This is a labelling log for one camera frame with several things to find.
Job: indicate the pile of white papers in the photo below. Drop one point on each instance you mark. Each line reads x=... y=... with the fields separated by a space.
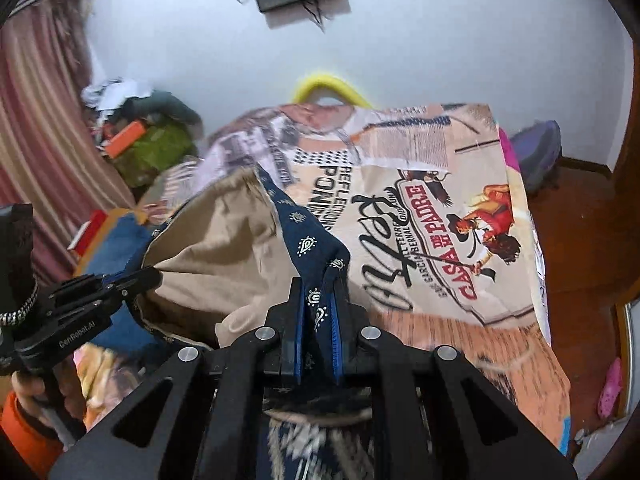
x=112 y=92

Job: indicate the yellow curved cushion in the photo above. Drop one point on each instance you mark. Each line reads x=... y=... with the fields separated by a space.
x=325 y=85

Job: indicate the striped pink curtain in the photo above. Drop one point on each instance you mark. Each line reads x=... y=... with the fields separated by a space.
x=45 y=135

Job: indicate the person's left forearm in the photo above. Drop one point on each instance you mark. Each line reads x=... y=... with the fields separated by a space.
x=20 y=435

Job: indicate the blue jeans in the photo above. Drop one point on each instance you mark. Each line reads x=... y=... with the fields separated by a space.
x=115 y=240

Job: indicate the pink slipper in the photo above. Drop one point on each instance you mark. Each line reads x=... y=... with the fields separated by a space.
x=611 y=387

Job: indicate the red box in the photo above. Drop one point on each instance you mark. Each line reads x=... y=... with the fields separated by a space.
x=87 y=230

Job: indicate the navy patterned hoodie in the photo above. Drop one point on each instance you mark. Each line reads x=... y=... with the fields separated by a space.
x=225 y=260

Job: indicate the printed blanket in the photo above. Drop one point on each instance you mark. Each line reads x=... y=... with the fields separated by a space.
x=425 y=185

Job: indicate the wooden lap desk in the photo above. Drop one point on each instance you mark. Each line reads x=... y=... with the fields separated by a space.
x=127 y=214

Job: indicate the pink cloth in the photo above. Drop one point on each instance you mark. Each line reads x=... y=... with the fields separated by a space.
x=507 y=147

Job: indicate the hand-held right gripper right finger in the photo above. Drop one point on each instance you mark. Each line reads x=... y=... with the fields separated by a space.
x=336 y=330

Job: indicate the person's left hand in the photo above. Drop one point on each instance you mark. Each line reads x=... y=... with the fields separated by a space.
x=27 y=387

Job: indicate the orange box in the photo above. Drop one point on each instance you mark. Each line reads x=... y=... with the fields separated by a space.
x=125 y=140

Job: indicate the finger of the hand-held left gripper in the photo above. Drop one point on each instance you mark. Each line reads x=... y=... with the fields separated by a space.
x=125 y=277
x=120 y=294

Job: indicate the green patterned cloth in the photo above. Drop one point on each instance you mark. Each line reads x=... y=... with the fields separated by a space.
x=155 y=152

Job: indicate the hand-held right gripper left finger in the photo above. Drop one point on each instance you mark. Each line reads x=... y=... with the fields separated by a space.
x=298 y=320

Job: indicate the grey purple backpack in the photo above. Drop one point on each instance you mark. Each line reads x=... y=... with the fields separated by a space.
x=537 y=155

